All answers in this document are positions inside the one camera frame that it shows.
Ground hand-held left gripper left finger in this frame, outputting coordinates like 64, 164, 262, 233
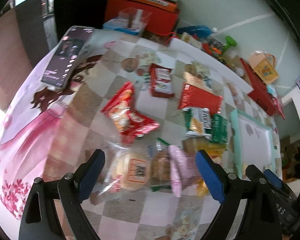
19, 149, 107, 240

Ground green dumbbell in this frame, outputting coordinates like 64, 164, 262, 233
221, 35, 238, 55

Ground shiny red patterned packet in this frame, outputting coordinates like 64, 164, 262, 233
177, 83, 223, 117

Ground green and white snack packet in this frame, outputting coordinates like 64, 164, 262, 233
184, 107, 213, 138

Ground pile of small toys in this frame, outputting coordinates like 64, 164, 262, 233
202, 36, 227, 60

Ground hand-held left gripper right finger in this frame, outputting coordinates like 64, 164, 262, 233
195, 149, 283, 240

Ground red packet white label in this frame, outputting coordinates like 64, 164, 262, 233
148, 64, 175, 98

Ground large red box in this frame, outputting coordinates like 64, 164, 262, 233
104, 0, 179, 34

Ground red cracker packet clear window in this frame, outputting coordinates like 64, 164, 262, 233
101, 81, 135, 133

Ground blue plastic bag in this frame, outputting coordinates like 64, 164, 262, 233
176, 25, 214, 37

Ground wooden toy box with handle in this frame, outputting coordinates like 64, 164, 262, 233
247, 51, 279, 85

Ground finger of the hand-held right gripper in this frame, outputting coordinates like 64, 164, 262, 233
245, 164, 300, 233
264, 169, 296, 204

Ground pink printed cloth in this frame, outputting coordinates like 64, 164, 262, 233
0, 26, 105, 220

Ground smartphone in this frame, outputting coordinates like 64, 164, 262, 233
41, 26, 94, 89

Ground blue face mask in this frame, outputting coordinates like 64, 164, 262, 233
266, 85, 278, 97

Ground clear bread packet green ends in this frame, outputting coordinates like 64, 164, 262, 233
150, 137, 173, 192

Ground cardboard box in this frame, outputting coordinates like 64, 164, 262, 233
142, 29, 245, 77

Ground long orange box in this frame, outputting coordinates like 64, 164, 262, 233
120, 0, 179, 12

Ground yellow snack packet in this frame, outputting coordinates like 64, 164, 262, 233
182, 139, 228, 197

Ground red patterned pouch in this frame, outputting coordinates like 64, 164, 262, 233
274, 96, 285, 120

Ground white and yellow card box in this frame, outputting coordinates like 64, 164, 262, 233
181, 32, 203, 49

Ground pink snack packet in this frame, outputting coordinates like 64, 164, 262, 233
168, 145, 203, 197

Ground black cabinet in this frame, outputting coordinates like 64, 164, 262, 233
54, 0, 110, 30

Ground teal tray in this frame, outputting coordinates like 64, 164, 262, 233
229, 109, 275, 178

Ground flat red box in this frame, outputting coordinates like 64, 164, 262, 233
240, 57, 278, 115

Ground dark green snack packet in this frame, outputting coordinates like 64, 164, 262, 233
210, 114, 229, 144

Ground small red snack packet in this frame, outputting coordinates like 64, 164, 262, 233
120, 111, 161, 144

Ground clear plastic box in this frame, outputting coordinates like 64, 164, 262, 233
116, 7, 152, 30

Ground clear rice cracker packet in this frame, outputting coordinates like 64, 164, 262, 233
95, 142, 153, 200

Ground brown cabinet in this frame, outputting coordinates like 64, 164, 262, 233
0, 0, 50, 110

